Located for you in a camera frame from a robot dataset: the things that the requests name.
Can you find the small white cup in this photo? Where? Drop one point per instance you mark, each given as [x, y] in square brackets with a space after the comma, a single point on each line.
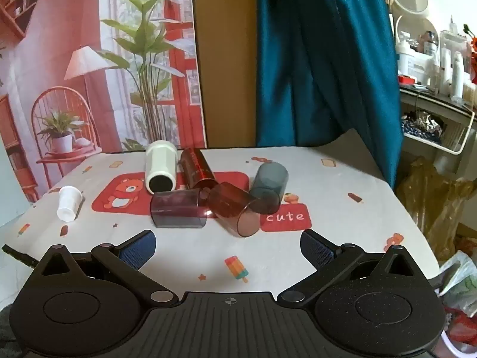
[68, 201]

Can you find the small red box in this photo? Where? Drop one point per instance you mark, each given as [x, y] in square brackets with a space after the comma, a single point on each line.
[407, 79]

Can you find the brown translucent cup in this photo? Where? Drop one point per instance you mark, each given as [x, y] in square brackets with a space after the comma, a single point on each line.
[231, 203]

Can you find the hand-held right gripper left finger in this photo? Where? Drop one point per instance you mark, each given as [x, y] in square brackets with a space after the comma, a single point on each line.
[137, 249]

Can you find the brown wooden panel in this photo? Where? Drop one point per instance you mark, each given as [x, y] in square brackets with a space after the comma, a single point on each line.
[223, 63]

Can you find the teal curtain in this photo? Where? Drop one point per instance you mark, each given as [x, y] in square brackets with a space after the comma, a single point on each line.
[324, 63]

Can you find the yellow plastic bag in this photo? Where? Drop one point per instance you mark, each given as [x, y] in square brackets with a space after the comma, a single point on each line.
[434, 201]

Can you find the dark red cup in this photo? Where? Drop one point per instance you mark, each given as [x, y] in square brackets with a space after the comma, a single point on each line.
[196, 167]

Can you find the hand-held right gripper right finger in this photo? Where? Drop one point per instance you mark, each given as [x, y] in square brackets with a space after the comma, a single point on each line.
[317, 249]

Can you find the red plastic bag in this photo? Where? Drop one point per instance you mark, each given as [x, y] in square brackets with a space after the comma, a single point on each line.
[464, 324]

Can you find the purple translucent cup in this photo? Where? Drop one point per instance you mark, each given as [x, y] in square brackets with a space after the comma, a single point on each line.
[177, 209]

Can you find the tall white cup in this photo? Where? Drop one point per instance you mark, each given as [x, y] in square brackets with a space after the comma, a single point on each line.
[160, 160]

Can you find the white slim bottle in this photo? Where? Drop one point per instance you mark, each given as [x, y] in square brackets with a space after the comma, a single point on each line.
[457, 76]

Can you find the white green plastic bag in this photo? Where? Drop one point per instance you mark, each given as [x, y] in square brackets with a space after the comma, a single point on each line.
[460, 279]

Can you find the printed wall tapestry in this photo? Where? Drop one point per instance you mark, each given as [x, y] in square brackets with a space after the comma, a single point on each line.
[93, 63]

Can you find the white pump bottle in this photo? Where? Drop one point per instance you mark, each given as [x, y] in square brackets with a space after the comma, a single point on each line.
[403, 52]

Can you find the printed bear tablecloth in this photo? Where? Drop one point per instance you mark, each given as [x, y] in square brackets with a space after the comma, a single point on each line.
[208, 257]

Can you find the grey translucent cup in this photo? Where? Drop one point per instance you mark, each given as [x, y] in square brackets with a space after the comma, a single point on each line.
[269, 181]

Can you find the white storage shelf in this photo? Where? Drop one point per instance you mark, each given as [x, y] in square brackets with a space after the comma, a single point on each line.
[452, 119]

